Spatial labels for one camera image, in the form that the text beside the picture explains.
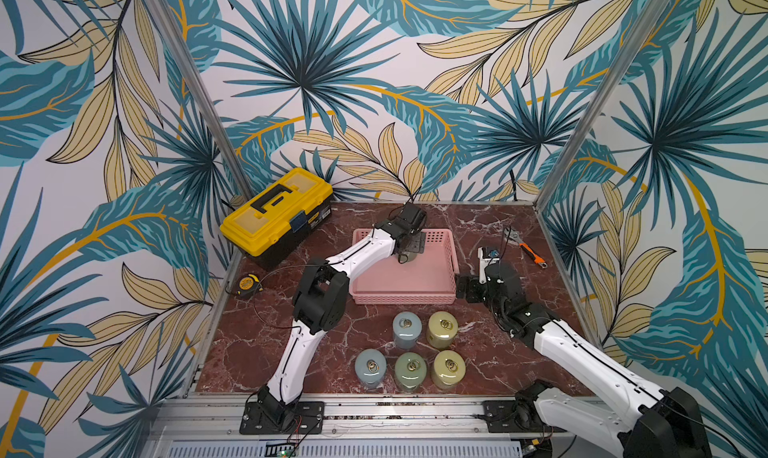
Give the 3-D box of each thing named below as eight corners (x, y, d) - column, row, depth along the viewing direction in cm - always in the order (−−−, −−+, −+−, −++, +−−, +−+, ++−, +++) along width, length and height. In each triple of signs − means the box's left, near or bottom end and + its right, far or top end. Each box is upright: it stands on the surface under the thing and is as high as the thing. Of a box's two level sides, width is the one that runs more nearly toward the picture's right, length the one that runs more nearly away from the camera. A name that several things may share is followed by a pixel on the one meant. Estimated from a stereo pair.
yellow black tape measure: (239, 297, 96) (235, 292, 93) (245, 279, 100) (241, 274, 97) (260, 297, 96) (257, 292, 93) (265, 280, 100) (262, 274, 97)
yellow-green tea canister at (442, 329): (427, 348, 87) (431, 336, 79) (425, 324, 91) (429, 311, 84) (453, 348, 87) (460, 336, 79) (450, 324, 91) (456, 311, 84)
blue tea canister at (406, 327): (392, 349, 86) (393, 338, 79) (392, 323, 91) (393, 310, 84) (419, 349, 86) (423, 338, 79) (418, 323, 91) (421, 311, 84)
